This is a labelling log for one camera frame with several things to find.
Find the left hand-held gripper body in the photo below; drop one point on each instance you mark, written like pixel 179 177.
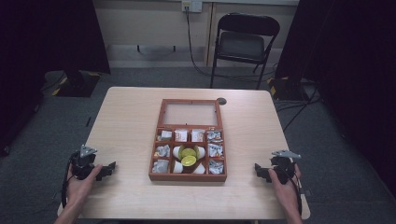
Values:
pixel 82 163

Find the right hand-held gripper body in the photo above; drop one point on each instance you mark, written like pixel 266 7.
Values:
pixel 284 168

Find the person's left hand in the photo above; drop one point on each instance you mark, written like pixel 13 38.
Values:
pixel 77 189

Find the person's right hand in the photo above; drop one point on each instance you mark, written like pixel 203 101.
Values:
pixel 288 196

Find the small black floor object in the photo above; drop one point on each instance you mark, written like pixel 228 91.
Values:
pixel 88 121

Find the white blue printed packet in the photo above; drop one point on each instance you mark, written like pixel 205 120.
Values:
pixel 215 150
pixel 216 167
pixel 214 136

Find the silver foil packet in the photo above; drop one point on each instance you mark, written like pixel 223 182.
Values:
pixel 162 151
pixel 160 166
pixel 165 135

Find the white orange packet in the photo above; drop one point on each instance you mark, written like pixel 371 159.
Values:
pixel 181 136
pixel 197 136

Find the pile of white creamer cups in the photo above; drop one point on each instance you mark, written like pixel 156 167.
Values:
pixel 189 160

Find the brown wooden compartment box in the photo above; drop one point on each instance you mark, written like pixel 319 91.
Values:
pixel 186 178

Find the black stand base striped tape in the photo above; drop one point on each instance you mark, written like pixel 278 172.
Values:
pixel 77 85
pixel 285 88

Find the black curtain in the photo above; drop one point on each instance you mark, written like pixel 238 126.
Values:
pixel 351 62
pixel 46 46

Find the black folding chair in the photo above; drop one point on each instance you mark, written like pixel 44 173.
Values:
pixel 241 45

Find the white wall socket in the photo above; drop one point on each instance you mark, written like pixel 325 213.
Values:
pixel 192 5

